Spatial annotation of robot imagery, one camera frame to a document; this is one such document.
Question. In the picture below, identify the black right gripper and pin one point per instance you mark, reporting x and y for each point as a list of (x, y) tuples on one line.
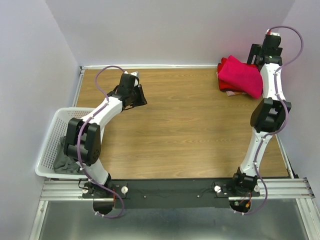
[(254, 50)]

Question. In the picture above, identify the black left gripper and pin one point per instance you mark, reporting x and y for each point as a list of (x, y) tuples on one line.
[(142, 100)]

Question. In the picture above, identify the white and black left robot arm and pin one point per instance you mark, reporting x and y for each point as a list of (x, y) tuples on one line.
[(83, 138)]

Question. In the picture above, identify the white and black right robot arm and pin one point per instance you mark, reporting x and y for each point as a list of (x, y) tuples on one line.
[(269, 116)]

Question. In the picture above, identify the folded light pink t shirt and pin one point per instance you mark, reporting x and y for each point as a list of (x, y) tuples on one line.
[(234, 93)]

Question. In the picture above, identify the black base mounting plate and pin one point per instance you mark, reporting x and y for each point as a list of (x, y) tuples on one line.
[(169, 193)]

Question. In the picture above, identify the grey t shirt in basket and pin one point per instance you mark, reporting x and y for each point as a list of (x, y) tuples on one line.
[(63, 164)]

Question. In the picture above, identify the white plastic laundry basket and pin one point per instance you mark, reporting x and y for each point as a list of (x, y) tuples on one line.
[(49, 149)]

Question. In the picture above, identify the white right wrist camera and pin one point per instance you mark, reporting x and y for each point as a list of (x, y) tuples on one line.
[(270, 32)]

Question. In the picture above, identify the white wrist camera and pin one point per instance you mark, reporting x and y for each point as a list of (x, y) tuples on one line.
[(131, 79), (270, 32)]

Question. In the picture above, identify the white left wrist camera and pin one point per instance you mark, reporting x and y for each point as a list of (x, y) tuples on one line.
[(131, 79)]

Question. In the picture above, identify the aluminium frame rail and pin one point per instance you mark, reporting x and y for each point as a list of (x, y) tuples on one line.
[(272, 188)]

